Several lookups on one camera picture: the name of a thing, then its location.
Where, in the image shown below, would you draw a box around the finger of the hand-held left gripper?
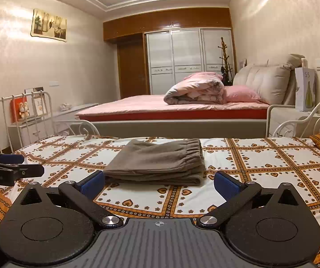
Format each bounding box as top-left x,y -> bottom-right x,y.
0,152 -> 25,165
14,165 -> 45,186

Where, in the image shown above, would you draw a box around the large bed with pink sheet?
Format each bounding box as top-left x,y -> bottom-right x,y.
75,93 -> 270,138

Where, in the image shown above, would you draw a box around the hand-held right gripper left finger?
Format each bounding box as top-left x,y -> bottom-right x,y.
18,170 -> 124,228

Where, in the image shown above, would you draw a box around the white nightstand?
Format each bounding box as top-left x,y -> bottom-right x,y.
266,104 -> 320,138

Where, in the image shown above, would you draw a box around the orange heart patterned bedsheet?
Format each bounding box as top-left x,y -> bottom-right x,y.
0,134 -> 320,268

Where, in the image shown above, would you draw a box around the wooden coat rack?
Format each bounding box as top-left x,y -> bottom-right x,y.
217,37 -> 234,86

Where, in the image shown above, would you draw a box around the grey-brown pants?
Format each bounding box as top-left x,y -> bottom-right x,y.
103,138 -> 206,187

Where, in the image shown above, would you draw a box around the beige pillow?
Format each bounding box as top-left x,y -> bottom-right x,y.
281,54 -> 305,106

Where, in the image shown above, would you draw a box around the pink pillow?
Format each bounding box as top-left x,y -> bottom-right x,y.
223,85 -> 263,104

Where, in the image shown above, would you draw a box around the orange picture with dolls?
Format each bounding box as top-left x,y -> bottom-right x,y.
11,96 -> 30,123

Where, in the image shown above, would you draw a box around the wooden door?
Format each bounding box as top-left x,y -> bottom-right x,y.
117,32 -> 151,99

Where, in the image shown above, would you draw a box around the pink folded quilt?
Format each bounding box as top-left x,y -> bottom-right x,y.
164,72 -> 224,105

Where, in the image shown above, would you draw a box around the white gift bag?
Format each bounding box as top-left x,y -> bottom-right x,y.
294,67 -> 316,111

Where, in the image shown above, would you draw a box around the wall picture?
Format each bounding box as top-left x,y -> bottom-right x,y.
31,8 -> 68,43

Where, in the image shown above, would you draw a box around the wardrobe with white sliding doors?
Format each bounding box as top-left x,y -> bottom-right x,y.
103,7 -> 237,95

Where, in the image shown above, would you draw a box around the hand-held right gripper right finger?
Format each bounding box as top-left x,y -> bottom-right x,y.
196,171 -> 302,228

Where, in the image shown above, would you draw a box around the white picture frame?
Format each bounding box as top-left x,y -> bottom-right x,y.
32,93 -> 47,116

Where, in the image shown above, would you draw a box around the beige padded headboard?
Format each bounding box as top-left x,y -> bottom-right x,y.
232,61 -> 297,106

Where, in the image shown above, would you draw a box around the white dresser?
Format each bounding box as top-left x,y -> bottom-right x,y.
8,103 -> 99,152

